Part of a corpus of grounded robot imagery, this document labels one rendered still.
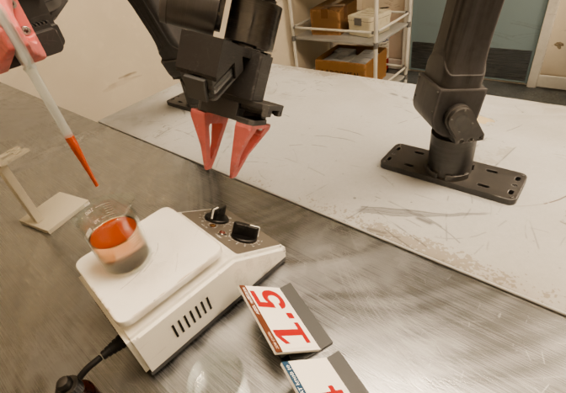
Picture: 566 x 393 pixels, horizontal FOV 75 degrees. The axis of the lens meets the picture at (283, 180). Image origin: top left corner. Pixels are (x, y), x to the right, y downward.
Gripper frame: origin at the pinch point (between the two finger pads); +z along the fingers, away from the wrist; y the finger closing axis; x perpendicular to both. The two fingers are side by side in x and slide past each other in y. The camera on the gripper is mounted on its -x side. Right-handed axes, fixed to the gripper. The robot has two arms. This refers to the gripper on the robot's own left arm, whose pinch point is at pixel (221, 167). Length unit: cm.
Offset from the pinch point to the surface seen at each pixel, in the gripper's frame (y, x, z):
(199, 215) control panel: -1.6, -0.1, 7.2
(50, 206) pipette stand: -31.9, 5.9, 18.2
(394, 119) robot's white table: 18.3, 35.8, -10.2
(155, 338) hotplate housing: 3.4, -14.6, 14.1
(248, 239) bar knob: 6.5, -2.5, 6.7
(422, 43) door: 21, 295, -68
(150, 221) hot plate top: -4.9, -5.8, 7.5
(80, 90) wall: -113, 94, 15
